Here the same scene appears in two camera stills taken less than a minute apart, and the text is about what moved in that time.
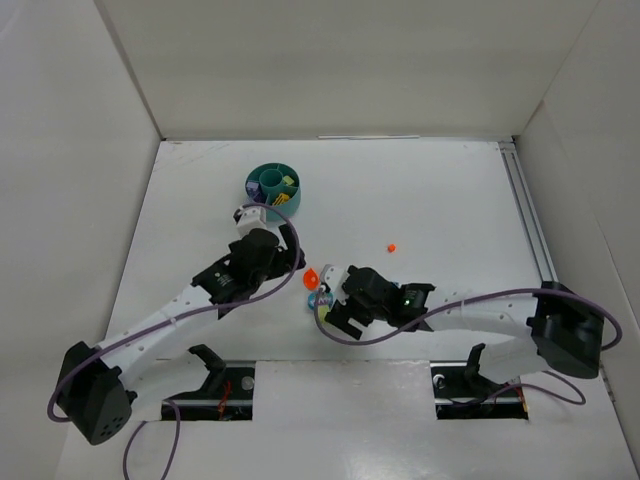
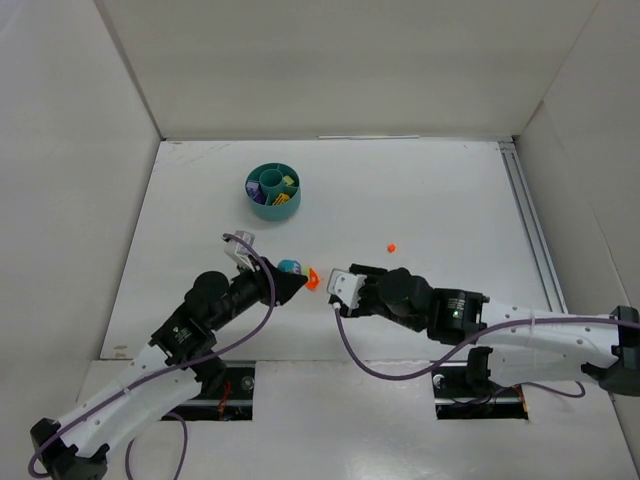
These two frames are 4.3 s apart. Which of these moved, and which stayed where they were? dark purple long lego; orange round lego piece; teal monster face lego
Moved: teal monster face lego
Stayed: dark purple long lego; orange round lego piece
